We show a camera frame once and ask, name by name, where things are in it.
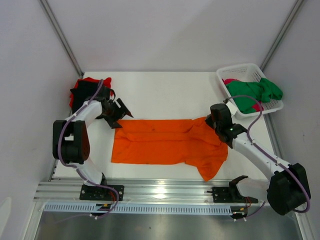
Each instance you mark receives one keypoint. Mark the aluminium mounting rail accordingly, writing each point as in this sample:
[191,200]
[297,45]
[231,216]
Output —
[136,191]

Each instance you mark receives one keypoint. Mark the black folded t shirt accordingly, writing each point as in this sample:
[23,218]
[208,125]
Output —
[78,95]

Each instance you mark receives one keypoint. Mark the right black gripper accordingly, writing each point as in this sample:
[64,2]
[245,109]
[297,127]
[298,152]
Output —
[210,121]

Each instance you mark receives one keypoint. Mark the white plastic basket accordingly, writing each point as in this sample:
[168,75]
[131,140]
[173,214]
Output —
[247,72]

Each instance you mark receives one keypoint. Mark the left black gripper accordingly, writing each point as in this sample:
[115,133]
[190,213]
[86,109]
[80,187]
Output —
[114,124]

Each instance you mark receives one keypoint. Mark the orange t shirt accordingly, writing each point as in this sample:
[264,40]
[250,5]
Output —
[170,142]

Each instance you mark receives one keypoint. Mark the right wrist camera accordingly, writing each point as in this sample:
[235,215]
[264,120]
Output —
[232,108]

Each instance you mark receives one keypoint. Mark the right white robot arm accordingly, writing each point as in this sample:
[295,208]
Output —
[286,189]

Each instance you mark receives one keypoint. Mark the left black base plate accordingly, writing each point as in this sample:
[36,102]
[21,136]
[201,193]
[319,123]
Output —
[97,193]

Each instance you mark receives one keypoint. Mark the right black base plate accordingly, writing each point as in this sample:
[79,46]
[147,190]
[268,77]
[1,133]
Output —
[230,193]

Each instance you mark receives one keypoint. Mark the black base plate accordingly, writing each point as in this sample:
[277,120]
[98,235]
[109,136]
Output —
[230,193]
[97,193]

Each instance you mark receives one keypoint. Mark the pink t shirt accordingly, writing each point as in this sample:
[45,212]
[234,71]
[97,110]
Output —
[253,89]

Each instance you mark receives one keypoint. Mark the white slotted cable duct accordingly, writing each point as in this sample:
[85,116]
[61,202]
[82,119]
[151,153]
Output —
[132,208]

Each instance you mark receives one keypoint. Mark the green t shirt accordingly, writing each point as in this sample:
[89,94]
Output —
[263,91]

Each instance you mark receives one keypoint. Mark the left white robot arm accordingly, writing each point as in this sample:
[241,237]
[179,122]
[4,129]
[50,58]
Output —
[70,139]

